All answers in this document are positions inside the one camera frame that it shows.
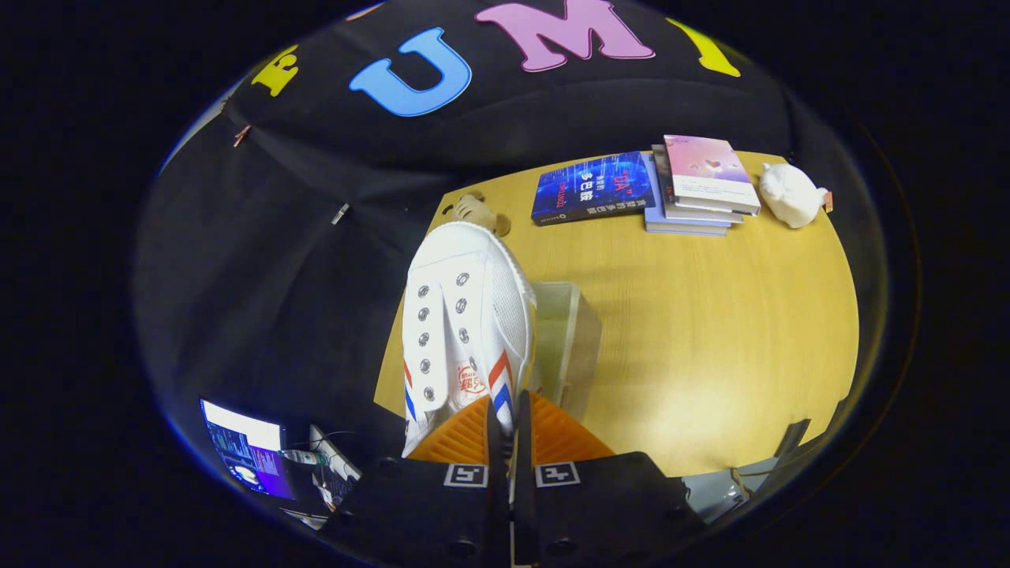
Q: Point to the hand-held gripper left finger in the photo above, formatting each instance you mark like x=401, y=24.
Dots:
x=494, y=442

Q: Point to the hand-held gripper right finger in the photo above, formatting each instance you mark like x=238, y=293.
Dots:
x=521, y=442

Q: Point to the beige fabric storage box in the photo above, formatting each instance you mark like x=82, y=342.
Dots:
x=572, y=339

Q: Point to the white canvas shoe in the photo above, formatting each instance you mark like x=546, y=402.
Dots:
x=465, y=315

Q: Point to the tan plush dog toy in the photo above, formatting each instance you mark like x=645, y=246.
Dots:
x=477, y=211

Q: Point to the computer monitor screen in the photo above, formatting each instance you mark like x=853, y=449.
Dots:
x=245, y=450

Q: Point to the dark blue book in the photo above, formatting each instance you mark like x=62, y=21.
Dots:
x=592, y=188

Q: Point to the black backdrop cloth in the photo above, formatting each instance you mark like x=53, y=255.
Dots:
x=276, y=276

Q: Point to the silver clip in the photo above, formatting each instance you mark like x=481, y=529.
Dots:
x=340, y=213

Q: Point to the pink cover book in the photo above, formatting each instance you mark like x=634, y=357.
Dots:
x=706, y=167

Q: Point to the white plush toy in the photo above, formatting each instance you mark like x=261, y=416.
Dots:
x=789, y=196

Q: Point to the red clip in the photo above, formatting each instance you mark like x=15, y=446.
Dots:
x=241, y=136

